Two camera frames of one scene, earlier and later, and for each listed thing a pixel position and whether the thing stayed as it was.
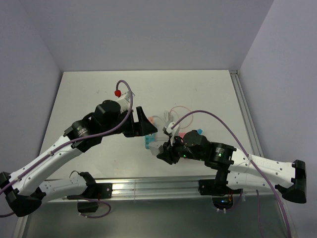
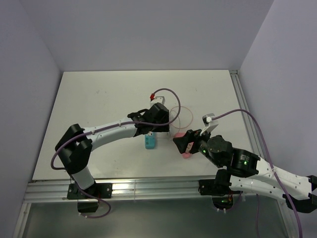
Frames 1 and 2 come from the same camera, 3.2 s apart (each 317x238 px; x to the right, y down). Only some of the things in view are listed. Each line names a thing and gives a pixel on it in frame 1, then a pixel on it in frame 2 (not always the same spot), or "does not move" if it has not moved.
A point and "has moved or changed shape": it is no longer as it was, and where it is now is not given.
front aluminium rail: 182,190 does not move
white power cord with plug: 168,117 has moved or changed shape
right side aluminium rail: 245,113 does not move
